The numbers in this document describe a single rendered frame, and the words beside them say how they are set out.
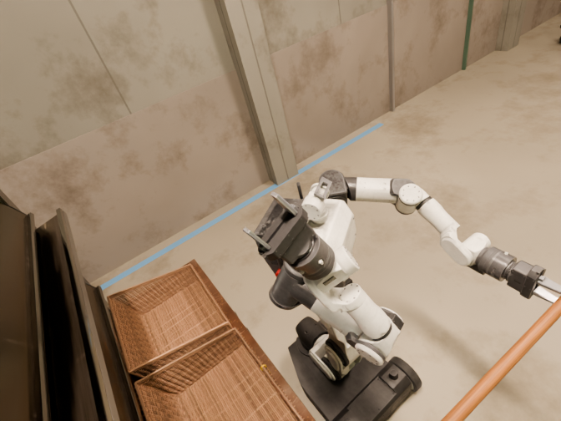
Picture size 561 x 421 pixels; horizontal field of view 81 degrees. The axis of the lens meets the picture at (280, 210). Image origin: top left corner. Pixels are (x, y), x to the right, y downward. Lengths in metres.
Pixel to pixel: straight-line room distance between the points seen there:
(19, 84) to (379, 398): 3.10
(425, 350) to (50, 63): 3.24
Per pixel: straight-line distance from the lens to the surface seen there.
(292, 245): 0.64
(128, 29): 3.14
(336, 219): 1.08
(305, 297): 0.94
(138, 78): 3.16
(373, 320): 0.84
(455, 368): 2.35
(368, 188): 1.23
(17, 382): 1.01
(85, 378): 1.02
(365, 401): 2.04
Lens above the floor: 2.10
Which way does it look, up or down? 38 degrees down
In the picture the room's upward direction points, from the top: 17 degrees counter-clockwise
